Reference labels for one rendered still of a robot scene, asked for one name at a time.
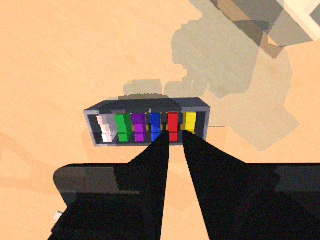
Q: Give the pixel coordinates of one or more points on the grey square tray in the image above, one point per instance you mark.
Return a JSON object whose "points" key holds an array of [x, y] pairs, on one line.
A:
{"points": [[286, 22]]}

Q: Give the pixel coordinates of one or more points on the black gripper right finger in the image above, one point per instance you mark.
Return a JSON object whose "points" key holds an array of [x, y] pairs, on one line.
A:
{"points": [[226, 186]]}

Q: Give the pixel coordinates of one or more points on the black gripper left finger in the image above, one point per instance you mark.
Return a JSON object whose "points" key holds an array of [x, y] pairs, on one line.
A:
{"points": [[141, 181]]}

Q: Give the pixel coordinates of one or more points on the yellow fuse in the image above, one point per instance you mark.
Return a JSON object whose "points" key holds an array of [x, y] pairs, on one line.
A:
{"points": [[189, 121]]}

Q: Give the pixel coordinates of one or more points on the blue fuse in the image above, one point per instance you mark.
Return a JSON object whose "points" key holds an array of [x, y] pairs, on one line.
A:
{"points": [[155, 125]]}

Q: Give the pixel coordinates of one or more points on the dark grey fuse block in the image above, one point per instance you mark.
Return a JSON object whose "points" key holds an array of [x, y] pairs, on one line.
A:
{"points": [[127, 122]]}

